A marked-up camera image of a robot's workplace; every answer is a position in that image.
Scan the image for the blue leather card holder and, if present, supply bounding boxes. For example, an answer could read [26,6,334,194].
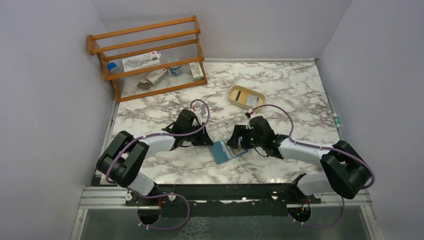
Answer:
[210,139,242,165]

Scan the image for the white card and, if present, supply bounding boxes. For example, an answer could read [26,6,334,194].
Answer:
[245,94,261,108]

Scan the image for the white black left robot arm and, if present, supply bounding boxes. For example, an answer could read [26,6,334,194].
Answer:
[96,109,213,196]

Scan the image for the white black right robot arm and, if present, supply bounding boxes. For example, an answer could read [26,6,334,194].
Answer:
[226,116,372,200]

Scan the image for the yellow grey card in tray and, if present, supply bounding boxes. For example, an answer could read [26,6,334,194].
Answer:
[234,90,249,104]

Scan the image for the beige oval tray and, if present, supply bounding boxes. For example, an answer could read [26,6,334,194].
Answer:
[228,85,267,110]

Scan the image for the green white small box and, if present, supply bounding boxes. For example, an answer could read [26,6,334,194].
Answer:
[189,61,205,81]

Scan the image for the blue white small jar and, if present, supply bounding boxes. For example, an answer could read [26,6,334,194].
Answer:
[169,65,182,76]

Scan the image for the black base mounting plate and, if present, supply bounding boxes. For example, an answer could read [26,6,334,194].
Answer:
[112,183,321,218]

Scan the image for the wooden tiered shelf rack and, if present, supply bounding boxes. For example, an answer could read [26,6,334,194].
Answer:
[87,15,208,103]

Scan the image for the white blister pack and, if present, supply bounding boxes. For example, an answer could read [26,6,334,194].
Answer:
[122,51,161,72]

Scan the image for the blue white eraser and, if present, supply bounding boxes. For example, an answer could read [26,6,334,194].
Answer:
[106,62,121,74]

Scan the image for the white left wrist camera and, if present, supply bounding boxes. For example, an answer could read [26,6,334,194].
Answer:
[192,109,207,126]

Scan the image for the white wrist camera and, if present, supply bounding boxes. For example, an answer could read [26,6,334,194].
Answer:
[192,109,207,126]
[245,111,258,121]

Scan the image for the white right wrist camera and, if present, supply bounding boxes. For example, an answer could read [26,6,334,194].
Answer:
[245,111,258,121]

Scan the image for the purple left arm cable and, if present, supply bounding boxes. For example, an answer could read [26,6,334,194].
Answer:
[105,98,211,232]

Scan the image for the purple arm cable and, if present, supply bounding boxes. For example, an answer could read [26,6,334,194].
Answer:
[246,103,376,230]
[105,98,211,232]

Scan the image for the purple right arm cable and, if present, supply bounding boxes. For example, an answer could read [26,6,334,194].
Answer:
[246,103,376,230]

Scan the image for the aluminium frame rail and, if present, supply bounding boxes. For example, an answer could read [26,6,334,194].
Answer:
[78,186,128,210]

